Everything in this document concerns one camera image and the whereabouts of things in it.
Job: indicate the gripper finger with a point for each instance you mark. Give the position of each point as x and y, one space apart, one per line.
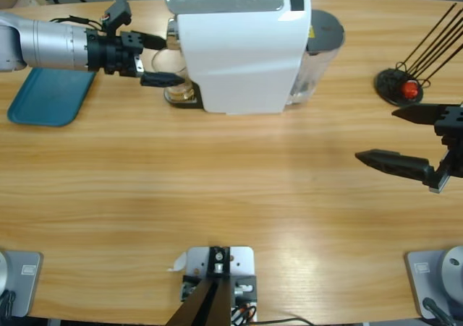
161 79
153 41
394 164
419 113

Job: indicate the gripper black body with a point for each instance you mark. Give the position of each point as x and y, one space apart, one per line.
115 53
452 141

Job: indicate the clear drinking glass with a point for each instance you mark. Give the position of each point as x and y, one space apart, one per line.
179 93

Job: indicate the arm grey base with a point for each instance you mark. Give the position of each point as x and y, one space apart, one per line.
434 275
21 282

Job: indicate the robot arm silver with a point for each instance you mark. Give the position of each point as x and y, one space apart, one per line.
43 46

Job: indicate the red coffee capsule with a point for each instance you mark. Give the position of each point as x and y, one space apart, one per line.
411 89

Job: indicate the white coffee machine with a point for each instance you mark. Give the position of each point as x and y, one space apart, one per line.
238 62

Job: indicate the metal drip tray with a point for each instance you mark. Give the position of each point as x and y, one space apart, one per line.
193 100

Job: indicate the black capsule holder with rods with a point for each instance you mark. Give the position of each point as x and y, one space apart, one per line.
388 87

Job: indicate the teal plastic tray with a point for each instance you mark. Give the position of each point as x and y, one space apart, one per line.
47 102

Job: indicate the clear water tank black lid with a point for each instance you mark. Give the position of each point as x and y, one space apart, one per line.
325 29

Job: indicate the white tape tab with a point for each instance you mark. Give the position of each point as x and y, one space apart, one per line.
179 262

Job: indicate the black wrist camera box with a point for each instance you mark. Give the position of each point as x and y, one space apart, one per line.
117 15

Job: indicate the white mount plate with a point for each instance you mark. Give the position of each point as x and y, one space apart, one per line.
242 261

